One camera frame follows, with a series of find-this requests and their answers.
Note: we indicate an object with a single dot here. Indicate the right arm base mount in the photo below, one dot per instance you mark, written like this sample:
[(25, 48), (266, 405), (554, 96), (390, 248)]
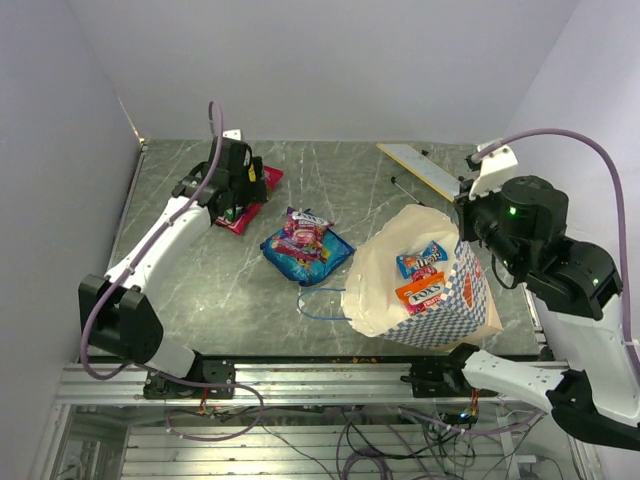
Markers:
[(436, 380)]

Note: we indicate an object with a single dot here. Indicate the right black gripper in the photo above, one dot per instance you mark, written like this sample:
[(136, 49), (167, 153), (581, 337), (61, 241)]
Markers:
[(465, 207)]

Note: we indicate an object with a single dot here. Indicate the orange Fox's candy bag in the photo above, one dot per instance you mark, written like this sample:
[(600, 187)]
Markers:
[(420, 295)]

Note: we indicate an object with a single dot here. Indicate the aluminium frame rail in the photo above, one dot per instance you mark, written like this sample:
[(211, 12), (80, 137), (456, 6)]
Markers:
[(279, 384)]

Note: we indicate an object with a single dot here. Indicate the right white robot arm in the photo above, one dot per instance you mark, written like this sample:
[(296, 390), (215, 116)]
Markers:
[(523, 225)]

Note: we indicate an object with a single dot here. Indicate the small whiteboard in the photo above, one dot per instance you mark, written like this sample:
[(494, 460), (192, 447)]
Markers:
[(423, 168)]

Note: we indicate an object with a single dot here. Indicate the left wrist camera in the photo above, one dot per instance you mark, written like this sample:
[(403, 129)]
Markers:
[(232, 136)]

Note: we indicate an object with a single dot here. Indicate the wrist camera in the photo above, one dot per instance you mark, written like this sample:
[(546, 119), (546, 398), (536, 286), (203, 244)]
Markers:
[(497, 166), (232, 136)]

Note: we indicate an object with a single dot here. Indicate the M&M's candy bag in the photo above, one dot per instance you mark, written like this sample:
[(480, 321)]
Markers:
[(409, 265)]

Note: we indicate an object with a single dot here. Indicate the blue checkered paper bag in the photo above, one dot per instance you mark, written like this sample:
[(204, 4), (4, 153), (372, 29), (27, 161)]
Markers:
[(466, 312)]

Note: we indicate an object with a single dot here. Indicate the red snack bag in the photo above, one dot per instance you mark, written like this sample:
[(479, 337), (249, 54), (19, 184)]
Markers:
[(238, 220)]

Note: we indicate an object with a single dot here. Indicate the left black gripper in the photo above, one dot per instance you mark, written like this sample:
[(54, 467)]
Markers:
[(256, 191)]

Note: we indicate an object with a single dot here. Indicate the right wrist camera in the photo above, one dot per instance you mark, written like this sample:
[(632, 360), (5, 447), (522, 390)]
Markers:
[(497, 166)]

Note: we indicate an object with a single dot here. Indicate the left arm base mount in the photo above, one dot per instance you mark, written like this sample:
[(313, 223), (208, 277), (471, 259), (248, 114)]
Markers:
[(213, 379)]

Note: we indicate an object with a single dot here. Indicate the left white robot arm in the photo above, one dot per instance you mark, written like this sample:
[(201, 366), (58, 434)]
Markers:
[(116, 309)]

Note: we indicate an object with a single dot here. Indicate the blue snack bag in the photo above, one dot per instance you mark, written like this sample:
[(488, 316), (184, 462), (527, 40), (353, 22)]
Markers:
[(304, 270)]

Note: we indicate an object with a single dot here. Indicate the purple Fox's berries candy bag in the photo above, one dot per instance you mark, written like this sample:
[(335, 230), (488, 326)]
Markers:
[(302, 235)]

